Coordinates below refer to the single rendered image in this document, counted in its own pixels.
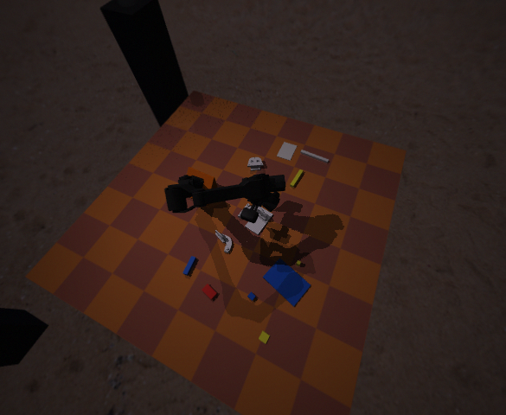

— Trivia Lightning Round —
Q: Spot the dark blue rectangular bar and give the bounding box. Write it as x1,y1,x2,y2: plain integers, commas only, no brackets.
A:
183,256,196,275

